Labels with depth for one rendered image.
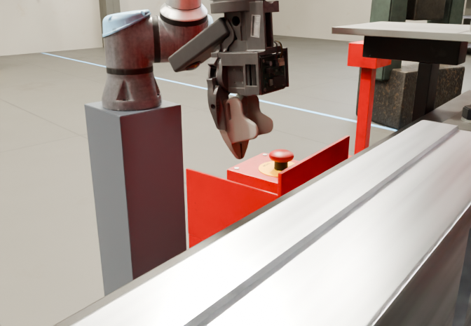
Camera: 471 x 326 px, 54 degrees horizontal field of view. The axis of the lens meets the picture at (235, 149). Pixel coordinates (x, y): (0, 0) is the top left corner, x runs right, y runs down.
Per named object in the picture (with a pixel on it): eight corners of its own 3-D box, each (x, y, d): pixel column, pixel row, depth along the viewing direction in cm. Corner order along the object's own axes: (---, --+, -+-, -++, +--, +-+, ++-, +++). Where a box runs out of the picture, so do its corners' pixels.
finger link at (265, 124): (268, 162, 64) (263, 95, 61) (233, 157, 67) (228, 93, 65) (280, 156, 66) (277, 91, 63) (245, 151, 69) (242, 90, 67)
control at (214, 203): (261, 212, 87) (263, 119, 81) (341, 239, 77) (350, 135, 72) (188, 259, 71) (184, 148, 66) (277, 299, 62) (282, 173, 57)
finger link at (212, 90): (219, 132, 61) (214, 65, 59) (210, 132, 62) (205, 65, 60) (240, 125, 65) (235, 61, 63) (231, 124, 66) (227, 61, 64)
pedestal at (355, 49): (346, 172, 285) (357, 34, 259) (386, 183, 270) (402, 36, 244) (331, 182, 270) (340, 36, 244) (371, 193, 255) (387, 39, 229)
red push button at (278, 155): (277, 166, 78) (277, 146, 76) (298, 171, 75) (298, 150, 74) (263, 173, 75) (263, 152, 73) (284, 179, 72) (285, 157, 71)
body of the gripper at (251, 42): (258, 101, 57) (252, -2, 54) (205, 98, 62) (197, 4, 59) (290, 91, 63) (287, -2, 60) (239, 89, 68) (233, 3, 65)
